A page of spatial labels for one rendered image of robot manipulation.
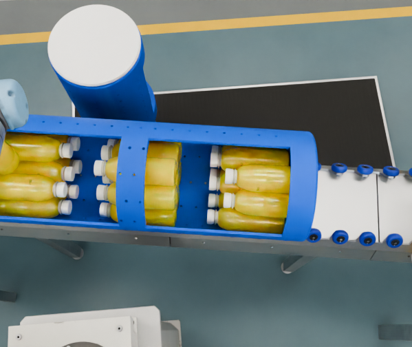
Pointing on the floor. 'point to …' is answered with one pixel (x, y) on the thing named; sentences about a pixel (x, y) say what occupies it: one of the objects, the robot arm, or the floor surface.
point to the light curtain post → (408, 332)
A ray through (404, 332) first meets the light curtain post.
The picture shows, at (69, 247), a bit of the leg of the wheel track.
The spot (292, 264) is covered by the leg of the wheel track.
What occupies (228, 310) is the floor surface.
